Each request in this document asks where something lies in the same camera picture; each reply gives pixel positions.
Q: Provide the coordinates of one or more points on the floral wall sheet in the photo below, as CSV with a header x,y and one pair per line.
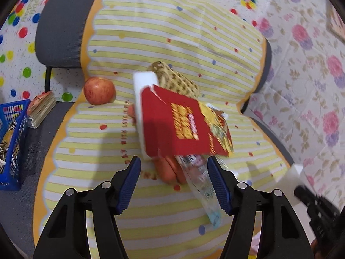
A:
x,y
304,86

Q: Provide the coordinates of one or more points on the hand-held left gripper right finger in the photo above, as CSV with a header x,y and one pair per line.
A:
x,y
218,186

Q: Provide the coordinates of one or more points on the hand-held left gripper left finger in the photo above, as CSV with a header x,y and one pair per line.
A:
x,y
129,186

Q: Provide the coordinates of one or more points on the white blue carton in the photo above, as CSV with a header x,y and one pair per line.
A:
x,y
139,99

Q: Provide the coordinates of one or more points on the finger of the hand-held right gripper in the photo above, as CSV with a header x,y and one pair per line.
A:
x,y
319,210

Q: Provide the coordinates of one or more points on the woven straw basket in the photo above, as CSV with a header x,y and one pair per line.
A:
x,y
176,81

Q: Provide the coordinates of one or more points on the clear plastic wrapper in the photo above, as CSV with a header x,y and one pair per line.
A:
x,y
202,183

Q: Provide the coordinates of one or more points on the red printed cardboard box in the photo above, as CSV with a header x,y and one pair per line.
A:
x,y
172,124

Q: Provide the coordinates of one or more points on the red apple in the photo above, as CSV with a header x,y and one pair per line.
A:
x,y
99,90

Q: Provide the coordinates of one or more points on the blue plastic basket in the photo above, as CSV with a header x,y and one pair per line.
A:
x,y
14,145

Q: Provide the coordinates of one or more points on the grey chair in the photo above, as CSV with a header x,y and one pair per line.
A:
x,y
59,32

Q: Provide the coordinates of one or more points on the yellow striped dotted cloth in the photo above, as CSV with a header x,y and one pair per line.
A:
x,y
107,140

